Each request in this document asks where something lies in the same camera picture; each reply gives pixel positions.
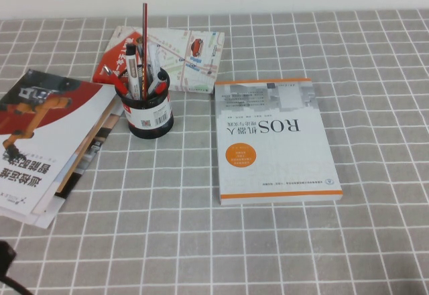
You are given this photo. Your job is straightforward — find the white orange ROS book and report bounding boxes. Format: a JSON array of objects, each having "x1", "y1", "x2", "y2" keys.
[{"x1": 213, "y1": 77, "x2": 344, "y2": 206}]

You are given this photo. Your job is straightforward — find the red pencil with pink eraser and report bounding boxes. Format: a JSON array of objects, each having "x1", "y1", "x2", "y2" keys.
[{"x1": 141, "y1": 2, "x2": 149, "y2": 101}]

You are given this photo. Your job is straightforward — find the grey pen with black tip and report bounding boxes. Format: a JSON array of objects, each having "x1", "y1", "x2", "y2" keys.
[{"x1": 147, "y1": 73, "x2": 165, "y2": 97}]

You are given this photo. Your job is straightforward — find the black mesh pen holder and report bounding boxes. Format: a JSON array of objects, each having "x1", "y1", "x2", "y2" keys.
[{"x1": 114, "y1": 66, "x2": 174, "y2": 139}]

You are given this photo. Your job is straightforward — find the white barrel pen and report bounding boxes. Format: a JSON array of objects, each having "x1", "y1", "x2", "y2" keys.
[{"x1": 147, "y1": 43, "x2": 162, "y2": 81}]

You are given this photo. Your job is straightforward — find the booklet with brown edge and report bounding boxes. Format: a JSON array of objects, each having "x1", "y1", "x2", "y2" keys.
[{"x1": 55, "y1": 88, "x2": 130, "y2": 195}]

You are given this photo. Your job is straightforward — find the red white map cover book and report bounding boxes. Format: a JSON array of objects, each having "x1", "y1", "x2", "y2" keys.
[{"x1": 92, "y1": 25, "x2": 225, "y2": 94}]

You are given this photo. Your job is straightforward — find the plain white paper booklet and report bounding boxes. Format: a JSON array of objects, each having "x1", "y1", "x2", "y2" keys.
[{"x1": 0, "y1": 174, "x2": 88, "y2": 229}]

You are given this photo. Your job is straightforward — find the red pen with silver clip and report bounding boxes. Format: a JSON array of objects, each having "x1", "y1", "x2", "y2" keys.
[{"x1": 102, "y1": 64, "x2": 130, "y2": 95}]

